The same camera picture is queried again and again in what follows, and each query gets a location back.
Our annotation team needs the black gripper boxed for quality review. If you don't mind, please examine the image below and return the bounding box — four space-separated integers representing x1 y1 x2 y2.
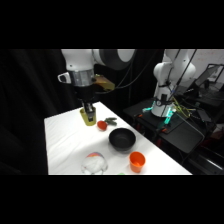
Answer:
73 83 100 122

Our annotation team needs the black bowl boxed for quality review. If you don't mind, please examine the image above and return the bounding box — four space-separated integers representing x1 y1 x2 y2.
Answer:
108 127 137 153

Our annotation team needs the black cable on arm base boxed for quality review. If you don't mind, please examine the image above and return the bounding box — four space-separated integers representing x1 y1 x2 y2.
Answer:
165 49 198 95

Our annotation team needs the red toy tomato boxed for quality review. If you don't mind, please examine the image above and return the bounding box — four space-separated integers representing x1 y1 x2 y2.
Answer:
96 120 108 132

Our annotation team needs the green toy vegetable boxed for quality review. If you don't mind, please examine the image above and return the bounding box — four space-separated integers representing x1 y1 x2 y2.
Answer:
104 116 118 127

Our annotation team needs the black robot stand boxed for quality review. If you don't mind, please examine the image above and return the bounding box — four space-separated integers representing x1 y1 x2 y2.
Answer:
123 98 206 155

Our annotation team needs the small green light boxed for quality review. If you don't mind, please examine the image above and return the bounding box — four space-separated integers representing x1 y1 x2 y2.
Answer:
162 110 173 126

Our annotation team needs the yellow green cable bundle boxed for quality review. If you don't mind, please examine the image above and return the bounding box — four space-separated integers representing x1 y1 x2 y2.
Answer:
171 96 198 120

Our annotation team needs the dark monitor screen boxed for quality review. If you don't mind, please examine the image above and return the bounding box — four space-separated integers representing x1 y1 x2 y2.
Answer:
194 63 224 90

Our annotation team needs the white plush toy with rainbow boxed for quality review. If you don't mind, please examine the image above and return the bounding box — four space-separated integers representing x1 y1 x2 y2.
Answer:
80 152 109 175

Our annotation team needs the orange plastic cup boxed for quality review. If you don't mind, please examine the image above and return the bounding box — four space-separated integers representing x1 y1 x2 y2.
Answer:
129 151 147 174

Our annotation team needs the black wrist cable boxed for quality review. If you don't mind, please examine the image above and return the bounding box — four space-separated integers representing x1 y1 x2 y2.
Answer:
99 49 160 95

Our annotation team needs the yellow plastic cup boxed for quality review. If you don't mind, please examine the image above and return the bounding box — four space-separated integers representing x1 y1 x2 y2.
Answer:
79 106 98 127

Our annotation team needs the black curtain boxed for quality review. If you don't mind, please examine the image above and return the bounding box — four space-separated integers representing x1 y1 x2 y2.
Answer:
0 49 165 176

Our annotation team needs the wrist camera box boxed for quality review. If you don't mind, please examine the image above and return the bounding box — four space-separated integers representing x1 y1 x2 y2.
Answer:
93 74 116 92

